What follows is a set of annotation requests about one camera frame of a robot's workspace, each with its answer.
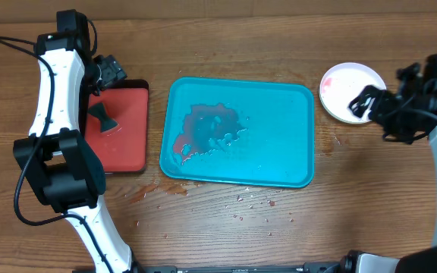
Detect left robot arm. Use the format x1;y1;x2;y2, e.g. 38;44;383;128
13;10;143;272

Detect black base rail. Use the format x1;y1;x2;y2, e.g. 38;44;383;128
127;262;354;273

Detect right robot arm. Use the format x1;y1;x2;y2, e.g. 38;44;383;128
328;54;437;273

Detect dark red water tray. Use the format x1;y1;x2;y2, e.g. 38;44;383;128
84;80;149;173

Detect white plate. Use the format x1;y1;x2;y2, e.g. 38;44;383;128
319;62;386;124

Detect blue plastic tray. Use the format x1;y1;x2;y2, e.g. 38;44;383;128
159;77;315;188

